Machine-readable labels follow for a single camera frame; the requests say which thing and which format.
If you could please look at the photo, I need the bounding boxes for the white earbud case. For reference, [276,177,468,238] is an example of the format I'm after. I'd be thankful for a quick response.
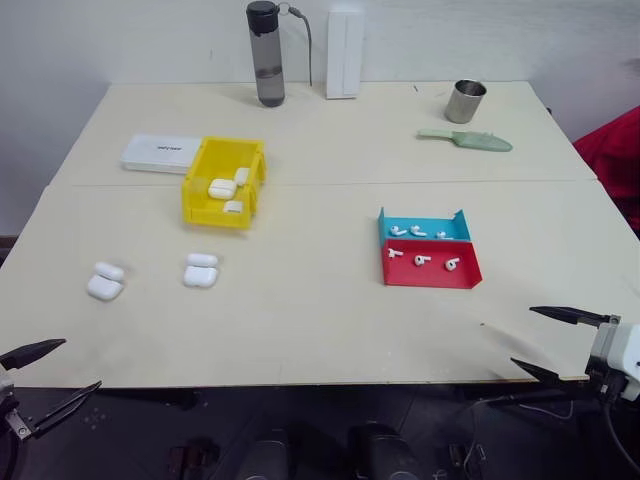
[86,260,126,303]
[182,252,220,290]

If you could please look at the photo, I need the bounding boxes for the blue plastic tray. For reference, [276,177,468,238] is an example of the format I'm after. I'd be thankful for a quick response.
[377,206,474,244]

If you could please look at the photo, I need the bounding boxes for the red plastic tray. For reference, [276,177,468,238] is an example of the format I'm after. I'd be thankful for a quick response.
[382,238,484,291]

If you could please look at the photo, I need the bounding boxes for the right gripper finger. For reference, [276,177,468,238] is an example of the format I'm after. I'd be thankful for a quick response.
[529,305,622,327]
[509,356,592,390]

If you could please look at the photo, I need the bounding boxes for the pale green plastic scoop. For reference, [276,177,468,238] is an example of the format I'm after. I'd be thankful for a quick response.
[417,128,514,153]

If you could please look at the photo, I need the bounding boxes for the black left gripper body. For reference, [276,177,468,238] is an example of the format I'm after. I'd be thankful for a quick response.
[0,394,37,442]

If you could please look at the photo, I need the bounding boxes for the stainless steel cup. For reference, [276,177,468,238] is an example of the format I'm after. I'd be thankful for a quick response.
[444,78,488,125]

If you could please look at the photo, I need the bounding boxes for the grey bottle carry strap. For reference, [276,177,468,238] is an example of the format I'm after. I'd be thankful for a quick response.
[277,2,314,87]

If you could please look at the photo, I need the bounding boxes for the dark grey water bottle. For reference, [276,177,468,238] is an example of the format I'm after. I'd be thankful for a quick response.
[245,0,287,108]

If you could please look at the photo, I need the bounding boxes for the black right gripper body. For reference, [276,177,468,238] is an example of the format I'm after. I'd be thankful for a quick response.
[583,368,627,402]

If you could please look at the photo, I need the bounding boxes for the white earbud cases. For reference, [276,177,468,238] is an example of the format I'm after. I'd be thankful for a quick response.
[207,178,238,200]

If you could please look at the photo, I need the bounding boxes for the flat white box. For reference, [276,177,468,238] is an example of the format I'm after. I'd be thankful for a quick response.
[119,133,204,175]

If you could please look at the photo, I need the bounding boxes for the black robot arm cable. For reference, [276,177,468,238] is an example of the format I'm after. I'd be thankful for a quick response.
[601,392,640,480]

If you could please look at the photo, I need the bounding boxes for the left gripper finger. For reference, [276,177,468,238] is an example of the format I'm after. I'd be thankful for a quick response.
[28,380,103,436]
[0,338,67,370]

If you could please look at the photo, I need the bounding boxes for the yellow plastic bin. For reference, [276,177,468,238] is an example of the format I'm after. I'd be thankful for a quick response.
[180,135,269,230]

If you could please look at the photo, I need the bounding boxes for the red cloth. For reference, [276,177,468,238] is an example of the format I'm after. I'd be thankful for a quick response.
[572,104,640,234]

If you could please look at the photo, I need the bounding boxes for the tall white rectangular box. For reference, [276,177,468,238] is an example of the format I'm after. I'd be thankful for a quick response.
[326,7,365,100]

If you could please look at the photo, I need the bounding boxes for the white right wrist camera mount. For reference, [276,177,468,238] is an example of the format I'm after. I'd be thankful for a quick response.
[591,322,640,402]

